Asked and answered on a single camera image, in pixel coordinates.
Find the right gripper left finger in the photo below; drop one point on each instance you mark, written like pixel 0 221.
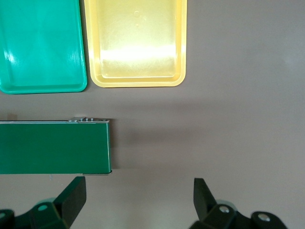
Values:
pixel 71 198

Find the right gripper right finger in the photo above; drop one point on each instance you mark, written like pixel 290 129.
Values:
pixel 202 198

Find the green conveyor belt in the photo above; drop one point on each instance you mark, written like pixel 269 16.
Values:
pixel 52 148

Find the green plastic tray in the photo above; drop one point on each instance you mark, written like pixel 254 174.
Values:
pixel 40 45

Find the yellow plastic tray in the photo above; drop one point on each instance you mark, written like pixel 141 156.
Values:
pixel 133 40

